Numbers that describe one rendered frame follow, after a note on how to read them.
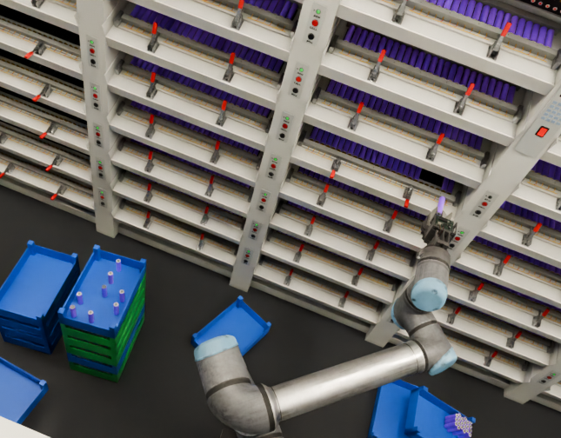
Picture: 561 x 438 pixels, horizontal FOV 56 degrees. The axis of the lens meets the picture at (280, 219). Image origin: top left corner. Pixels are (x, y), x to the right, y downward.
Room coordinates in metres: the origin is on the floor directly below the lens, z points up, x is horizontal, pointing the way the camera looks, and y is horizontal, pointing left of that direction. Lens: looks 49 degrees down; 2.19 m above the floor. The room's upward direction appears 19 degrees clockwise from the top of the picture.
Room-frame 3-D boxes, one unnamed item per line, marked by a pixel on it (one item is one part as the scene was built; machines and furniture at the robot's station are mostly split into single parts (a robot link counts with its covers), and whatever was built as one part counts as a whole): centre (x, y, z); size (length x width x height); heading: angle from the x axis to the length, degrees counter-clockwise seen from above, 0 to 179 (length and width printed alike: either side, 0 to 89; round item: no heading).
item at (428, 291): (0.92, -0.45, 1.06); 0.12 x 0.09 x 0.10; 176
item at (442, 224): (1.09, -0.46, 1.07); 0.12 x 0.08 x 0.09; 176
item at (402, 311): (0.90, -0.45, 0.95); 0.12 x 0.09 x 0.12; 35
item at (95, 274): (0.91, 0.52, 0.44); 0.30 x 0.20 x 0.08; 3
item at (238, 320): (1.12, 0.04, 0.04); 0.30 x 0.20 x 0.08; 153
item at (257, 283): (1.47, -0.27, 0.03); 2.19 x 0.16 x 0.05; 86
